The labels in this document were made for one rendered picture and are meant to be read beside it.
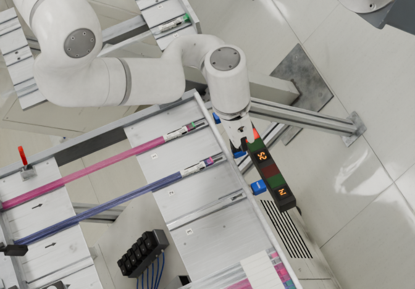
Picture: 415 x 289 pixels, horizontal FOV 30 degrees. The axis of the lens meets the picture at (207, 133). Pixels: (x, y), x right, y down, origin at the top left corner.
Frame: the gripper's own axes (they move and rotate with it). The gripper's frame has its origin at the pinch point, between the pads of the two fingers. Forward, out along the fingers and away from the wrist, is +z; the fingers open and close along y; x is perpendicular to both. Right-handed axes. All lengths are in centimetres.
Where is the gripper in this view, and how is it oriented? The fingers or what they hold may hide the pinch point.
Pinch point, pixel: (237, 143)
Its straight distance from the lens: 179.5
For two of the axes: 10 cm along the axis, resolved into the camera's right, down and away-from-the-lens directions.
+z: 1.1, 5.5, 8.3
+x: -9.1, 3.8, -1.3
